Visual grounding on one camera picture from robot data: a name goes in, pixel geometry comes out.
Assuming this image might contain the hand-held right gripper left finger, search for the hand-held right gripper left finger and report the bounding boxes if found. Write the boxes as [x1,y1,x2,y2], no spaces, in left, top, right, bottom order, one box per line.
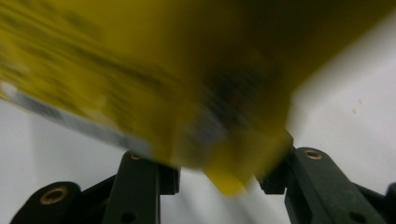
[102,150,182,224]

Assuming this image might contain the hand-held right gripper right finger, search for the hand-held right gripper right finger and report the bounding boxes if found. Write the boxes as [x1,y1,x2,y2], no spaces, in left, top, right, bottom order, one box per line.
[257,147,389,224]

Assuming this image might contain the yellow pouch with green cap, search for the yellow pouch with green cap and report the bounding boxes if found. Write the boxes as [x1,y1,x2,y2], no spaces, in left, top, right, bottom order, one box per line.
[0,0,396,198]

